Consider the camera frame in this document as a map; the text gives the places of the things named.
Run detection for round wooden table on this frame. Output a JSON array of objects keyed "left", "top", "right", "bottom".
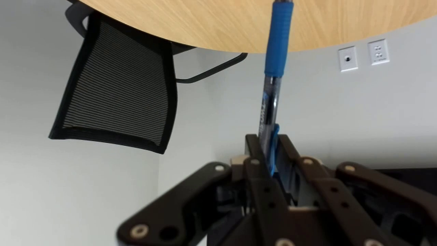
[{"left": 81, "top": 0, "right": 437, "bottom": 53}]

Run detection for black mesh office chair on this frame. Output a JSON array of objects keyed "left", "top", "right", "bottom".
[{"left": 49, "top": 0, "right": 246, "bottom": 153}]

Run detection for white wall outlet plate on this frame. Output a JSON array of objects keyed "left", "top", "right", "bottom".
[{"left": 369, "top": 40, "right": 389, "bottom": 66}]

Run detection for white wall data plate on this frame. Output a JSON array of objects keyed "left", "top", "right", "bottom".
[{"left": 339, "top": 47, "right": 358, "bottom": 73}]

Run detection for blue pen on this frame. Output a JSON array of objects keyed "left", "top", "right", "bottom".
[{"left": 258, "top": 0, "right": 294, "bottom": 175}]

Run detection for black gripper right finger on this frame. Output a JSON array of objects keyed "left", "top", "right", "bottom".
[{"left": 277, "top": 135, "right": 437, "bottom": 246}]

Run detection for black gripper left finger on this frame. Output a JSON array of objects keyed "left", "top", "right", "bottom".
[{"left": 116, "top": 134, "right": 292, "bottom": 246}]

